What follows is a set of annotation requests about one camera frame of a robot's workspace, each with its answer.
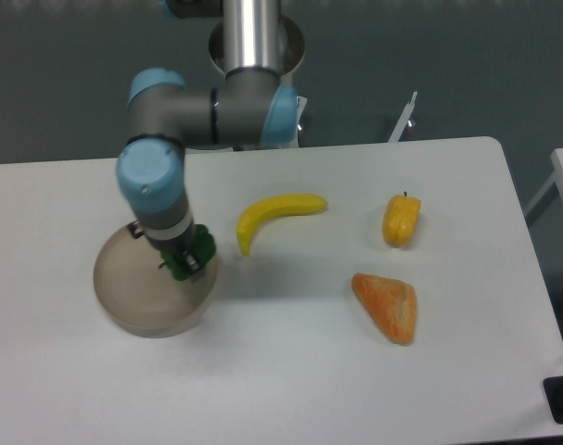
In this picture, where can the beige round plate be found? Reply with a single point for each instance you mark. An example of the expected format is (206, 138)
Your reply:
(141, 298)

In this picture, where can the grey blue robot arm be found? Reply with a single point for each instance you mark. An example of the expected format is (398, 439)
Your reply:
(165, 117)

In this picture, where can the yellow toy bell pepper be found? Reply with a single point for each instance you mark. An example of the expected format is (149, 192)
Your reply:
(400, 218)

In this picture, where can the yellow toy banana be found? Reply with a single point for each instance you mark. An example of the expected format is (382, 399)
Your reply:
(270, 208)

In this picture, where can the orange toy fruit wedge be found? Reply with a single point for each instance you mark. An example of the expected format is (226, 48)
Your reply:
(390, 303)

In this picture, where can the green toy bell pepper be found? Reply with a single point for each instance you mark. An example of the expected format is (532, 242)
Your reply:
(202, 244)

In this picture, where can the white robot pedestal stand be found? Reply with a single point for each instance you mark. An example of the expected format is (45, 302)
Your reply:
(292, 52)

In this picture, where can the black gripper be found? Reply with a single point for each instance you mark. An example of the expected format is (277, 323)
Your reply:
(166, 240)

